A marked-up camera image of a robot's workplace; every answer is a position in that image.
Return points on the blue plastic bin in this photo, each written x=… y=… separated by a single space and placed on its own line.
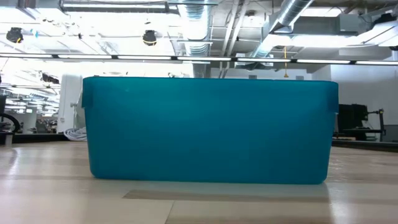
x=211 y=130

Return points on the long linear ceiling light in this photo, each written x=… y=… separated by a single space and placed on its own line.
x=202 y=58

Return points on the white column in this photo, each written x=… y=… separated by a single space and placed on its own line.
x=70 y=105

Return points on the black machine on stand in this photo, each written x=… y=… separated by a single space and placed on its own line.
x=351 y=118

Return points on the black hanging sign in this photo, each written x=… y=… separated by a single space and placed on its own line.
x=49 y=78

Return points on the black ceiling dome camera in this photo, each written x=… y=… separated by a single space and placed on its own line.
x=14 y=35
x=149 y=38

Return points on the silver spiral air duct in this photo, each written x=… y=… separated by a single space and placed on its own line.
x=196 y=18

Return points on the grey rectangular air duct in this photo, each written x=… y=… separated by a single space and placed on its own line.
x=323 y=25

